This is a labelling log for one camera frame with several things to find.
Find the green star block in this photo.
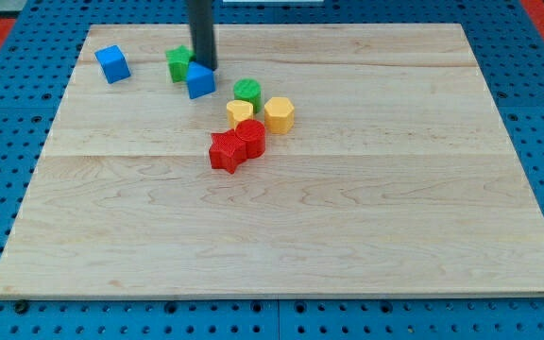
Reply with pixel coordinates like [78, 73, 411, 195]
[165, 45, 195, 83]

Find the red star block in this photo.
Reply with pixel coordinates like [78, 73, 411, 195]
[209, 129, 247, 174]

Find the red cylinder block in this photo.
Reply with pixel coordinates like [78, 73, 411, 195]
[235, 119, 266, 159]

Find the yellow hexagon block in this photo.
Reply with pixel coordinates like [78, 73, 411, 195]
[264, 97, 295, 134]

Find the yellow heart block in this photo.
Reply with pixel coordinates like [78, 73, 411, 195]
[226, 100, 254, 129]

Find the light wooden board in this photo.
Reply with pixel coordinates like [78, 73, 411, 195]
[0, 24, 544, 300]

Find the green cylinder block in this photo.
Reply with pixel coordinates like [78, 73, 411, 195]
[233, 78, 262, 113]

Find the blue triangular block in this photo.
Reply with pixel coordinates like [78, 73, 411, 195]
[186, 62, 216, 99]

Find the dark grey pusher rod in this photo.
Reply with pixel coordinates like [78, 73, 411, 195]
[185, 0, 218, 71]

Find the blue cube block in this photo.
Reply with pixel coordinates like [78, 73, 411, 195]
[94, 45, 131, 84]

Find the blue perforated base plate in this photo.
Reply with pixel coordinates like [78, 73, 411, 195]
[0, 1, 544, 339]

